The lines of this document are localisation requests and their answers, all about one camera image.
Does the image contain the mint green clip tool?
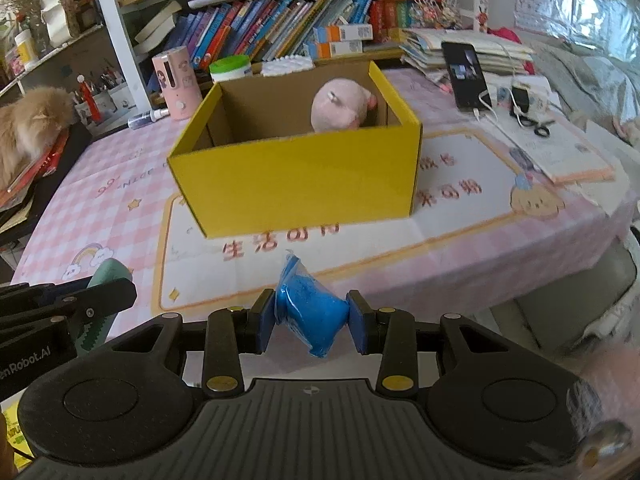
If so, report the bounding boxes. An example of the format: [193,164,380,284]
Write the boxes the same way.
[74,257,134,357]

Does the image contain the pink pig plush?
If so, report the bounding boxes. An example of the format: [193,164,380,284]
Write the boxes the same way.
[310,77,380,134]

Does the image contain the red foil wrapped packs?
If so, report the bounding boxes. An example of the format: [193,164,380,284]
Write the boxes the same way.
[0,127,72,207]

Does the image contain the red figure pen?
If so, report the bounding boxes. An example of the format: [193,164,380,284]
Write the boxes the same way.
[76,74,94,122]

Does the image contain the black keyboard piano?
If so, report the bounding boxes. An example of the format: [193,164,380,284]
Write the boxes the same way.
[0,120,94,262]

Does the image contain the blue plastic bag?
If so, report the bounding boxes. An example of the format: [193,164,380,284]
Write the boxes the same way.
[273,249,350,360]

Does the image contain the fluffy orange cat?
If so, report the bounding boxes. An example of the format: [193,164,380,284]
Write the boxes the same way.
[0,85,77,192]

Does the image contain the thick paperback book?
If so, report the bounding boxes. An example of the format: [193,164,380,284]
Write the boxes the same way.
[132,0,184,57]

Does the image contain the white power strip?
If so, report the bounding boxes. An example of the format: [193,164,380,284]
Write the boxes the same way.
[509,77,551,114]

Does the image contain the colourful spiky ornament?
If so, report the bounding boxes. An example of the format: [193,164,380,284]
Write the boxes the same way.
[407,0,464,31]

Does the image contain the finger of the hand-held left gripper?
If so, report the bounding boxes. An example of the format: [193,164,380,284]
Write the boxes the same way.
[0,278,138,350]
[0,282,57,312]

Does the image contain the white bookshelf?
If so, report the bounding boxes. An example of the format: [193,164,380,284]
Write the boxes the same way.
[0,0,489,127]

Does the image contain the white charging cable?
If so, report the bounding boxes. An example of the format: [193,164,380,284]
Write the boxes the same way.
[470,87,522,129]

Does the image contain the white jar green lid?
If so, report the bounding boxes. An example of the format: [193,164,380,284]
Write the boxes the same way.
[208,55,254,85]

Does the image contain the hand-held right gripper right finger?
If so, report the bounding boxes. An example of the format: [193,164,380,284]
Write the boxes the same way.
[347,289,527,403]

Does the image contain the yellow cardboard box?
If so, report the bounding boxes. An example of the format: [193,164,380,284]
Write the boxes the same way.
[166,59,424,240]

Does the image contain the clear spray bottle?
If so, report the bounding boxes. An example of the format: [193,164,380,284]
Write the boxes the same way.
[127,107,171,129]

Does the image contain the white vase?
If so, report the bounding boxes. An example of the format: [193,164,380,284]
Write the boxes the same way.
[39,0,77,47]

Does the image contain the row of colourful books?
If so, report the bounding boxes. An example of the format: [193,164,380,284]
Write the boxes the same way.
[175,0,379,69]

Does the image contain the orange white medicine carton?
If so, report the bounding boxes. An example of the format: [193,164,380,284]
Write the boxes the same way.
[304,40,364,59]
[313,23,374,44]

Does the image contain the pink humidifier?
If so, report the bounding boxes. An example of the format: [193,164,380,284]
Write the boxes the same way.
[151,45,204,121]

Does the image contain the stack of papers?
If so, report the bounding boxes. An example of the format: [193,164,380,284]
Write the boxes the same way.
[399,27,536,74]

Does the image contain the red boxed book set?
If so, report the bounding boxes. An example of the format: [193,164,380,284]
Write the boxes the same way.
[372,0,449,44]

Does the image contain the black smartphone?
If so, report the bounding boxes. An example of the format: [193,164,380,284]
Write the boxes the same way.
[440,41,494,112]

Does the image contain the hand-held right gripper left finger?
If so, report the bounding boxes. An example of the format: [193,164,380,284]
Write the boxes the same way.
[106,287,278,399]

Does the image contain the black scissors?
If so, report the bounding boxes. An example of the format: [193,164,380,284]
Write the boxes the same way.
[519,114,556,139]

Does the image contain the white notebook pink edge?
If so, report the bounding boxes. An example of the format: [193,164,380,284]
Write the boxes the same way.
[492,119,616,187]

